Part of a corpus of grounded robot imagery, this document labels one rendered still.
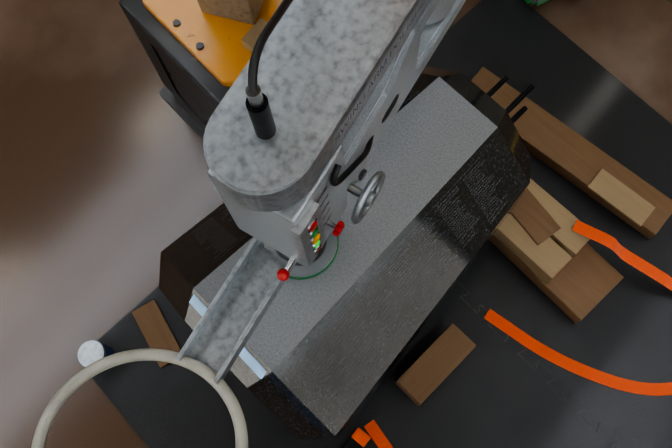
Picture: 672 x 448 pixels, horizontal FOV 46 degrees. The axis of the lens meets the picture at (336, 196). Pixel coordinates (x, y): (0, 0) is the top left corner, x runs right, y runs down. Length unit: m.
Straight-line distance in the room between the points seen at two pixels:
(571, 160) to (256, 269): 1.62
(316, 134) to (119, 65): 2.22
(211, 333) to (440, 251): 0.78
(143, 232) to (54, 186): 0.44
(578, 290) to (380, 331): 0.99
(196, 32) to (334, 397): 1.26
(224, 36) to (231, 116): 1.17
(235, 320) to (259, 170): 0.66
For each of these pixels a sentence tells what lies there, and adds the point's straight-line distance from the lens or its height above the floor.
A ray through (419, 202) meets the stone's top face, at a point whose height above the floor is 0.83.
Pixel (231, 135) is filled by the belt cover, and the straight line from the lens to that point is 1.50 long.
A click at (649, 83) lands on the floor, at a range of 3.61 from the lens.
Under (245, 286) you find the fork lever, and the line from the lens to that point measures 2.06.
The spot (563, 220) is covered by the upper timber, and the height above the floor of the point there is 0.20.
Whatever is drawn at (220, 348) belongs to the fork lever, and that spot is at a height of 1.08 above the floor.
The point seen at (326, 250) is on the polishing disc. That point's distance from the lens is 2.25.
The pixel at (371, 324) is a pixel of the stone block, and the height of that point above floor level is 0.72.
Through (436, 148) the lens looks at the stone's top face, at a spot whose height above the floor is 0.83.
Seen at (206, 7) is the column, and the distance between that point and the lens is 2.68.
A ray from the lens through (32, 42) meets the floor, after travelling 3.82.
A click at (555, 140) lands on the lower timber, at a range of 3.30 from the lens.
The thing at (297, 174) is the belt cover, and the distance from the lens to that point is 1.46.
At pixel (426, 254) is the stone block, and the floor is 0.74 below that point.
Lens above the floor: 3.07
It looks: 72 degrees down
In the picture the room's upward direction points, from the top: 7 degrees counter-clockwise
